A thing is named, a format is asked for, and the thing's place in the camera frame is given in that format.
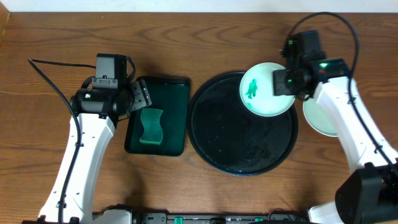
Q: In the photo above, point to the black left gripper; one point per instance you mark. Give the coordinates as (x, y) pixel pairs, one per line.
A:
(140, 94)

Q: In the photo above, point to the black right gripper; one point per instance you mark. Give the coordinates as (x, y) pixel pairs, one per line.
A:
(279, 85)

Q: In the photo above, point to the green wavy sponge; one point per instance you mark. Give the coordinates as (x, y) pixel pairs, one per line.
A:
(153, 132)

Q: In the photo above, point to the pale green plate bottom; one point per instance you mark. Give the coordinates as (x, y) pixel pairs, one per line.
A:
(317, 118)

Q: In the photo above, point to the pale green plate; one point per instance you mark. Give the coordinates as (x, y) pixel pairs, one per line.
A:
(257, 92)
(317, 118)

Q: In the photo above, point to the pale green plate top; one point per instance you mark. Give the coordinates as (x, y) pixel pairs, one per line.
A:
(257, 92)

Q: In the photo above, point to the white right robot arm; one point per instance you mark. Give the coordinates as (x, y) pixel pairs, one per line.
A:
(369, 195)

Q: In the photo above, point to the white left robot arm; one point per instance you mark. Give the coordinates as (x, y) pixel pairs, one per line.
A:
(96, 109)

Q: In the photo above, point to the black rectangular tray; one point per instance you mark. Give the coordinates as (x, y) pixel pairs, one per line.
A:
(172, 96)

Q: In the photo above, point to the black round tray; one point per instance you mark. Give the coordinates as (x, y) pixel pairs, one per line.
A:
(229, 137)

